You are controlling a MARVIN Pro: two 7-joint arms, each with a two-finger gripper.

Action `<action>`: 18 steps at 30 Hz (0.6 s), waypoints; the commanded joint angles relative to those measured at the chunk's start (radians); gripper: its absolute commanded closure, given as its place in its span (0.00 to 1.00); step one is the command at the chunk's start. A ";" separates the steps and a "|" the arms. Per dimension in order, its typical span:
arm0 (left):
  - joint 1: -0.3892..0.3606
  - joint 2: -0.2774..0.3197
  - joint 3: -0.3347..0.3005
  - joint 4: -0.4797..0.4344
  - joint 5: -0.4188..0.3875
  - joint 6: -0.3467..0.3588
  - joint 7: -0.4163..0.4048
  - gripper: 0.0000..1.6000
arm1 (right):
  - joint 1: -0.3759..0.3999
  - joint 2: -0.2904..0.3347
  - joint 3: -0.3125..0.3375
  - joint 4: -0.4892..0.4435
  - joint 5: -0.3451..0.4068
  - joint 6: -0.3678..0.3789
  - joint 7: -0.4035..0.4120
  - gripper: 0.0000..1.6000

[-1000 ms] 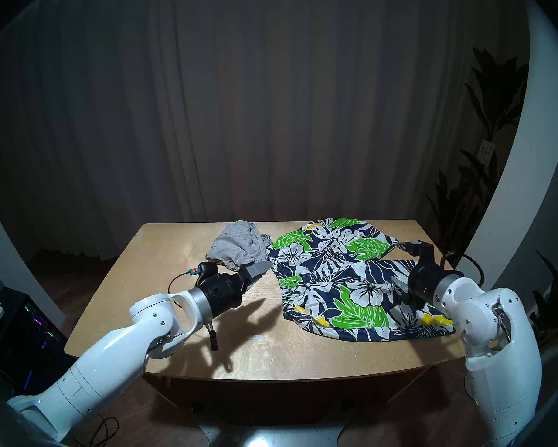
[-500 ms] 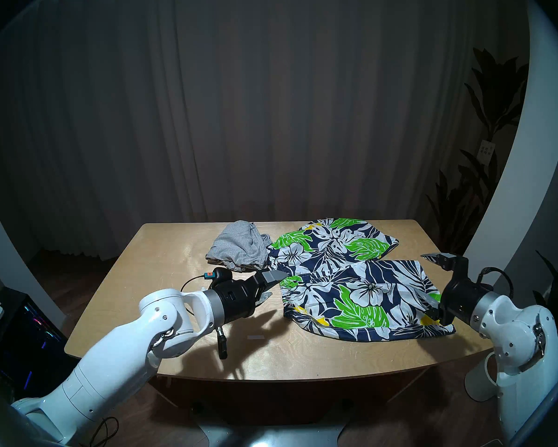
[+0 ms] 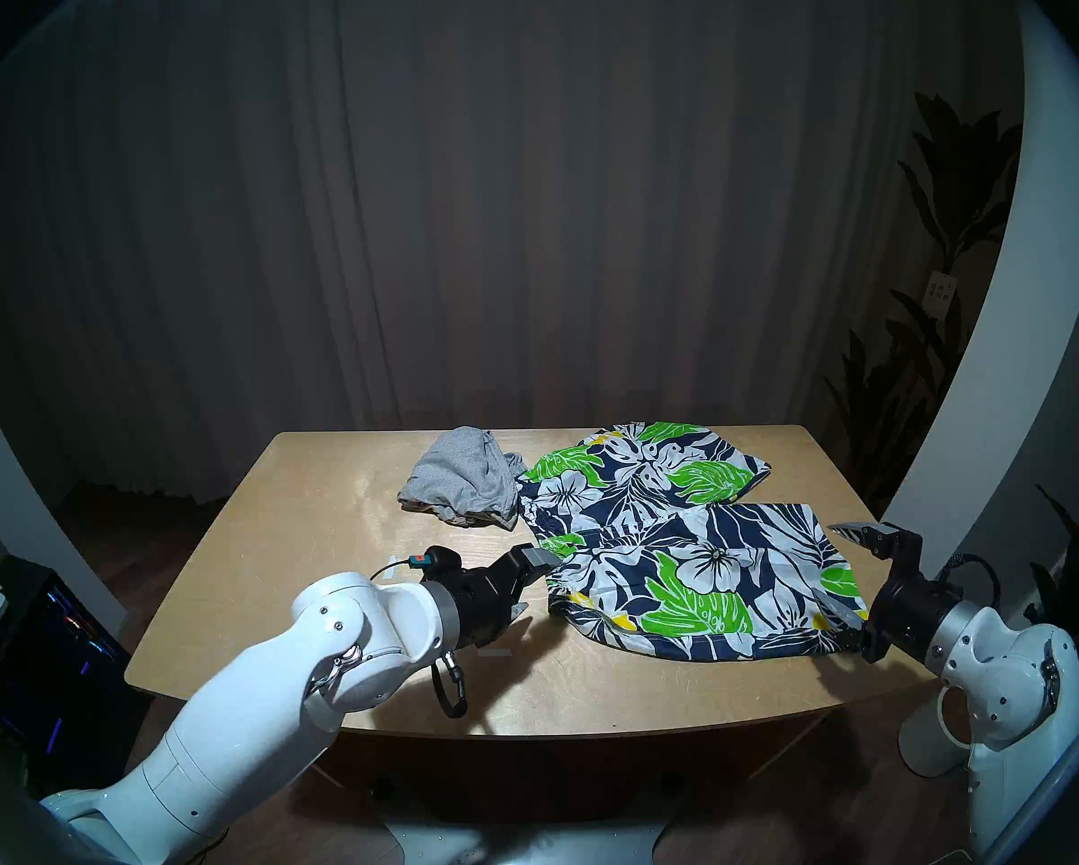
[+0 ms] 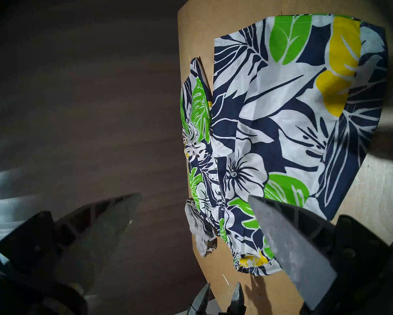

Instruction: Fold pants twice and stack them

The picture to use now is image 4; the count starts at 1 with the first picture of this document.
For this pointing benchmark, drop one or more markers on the white tape strip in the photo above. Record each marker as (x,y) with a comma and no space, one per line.
(225,279)

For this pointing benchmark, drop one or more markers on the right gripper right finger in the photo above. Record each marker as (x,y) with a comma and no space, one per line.
(291,252)

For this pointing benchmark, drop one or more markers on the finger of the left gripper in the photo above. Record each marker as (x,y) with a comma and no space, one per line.
(201,304)
(237,301)

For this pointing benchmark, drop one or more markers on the floral print shorts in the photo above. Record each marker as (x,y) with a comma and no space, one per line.
(281,120)

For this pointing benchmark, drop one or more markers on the grey shorts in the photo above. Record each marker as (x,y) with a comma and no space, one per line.
(201,229)

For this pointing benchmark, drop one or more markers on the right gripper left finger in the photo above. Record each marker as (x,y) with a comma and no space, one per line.
(88,245)

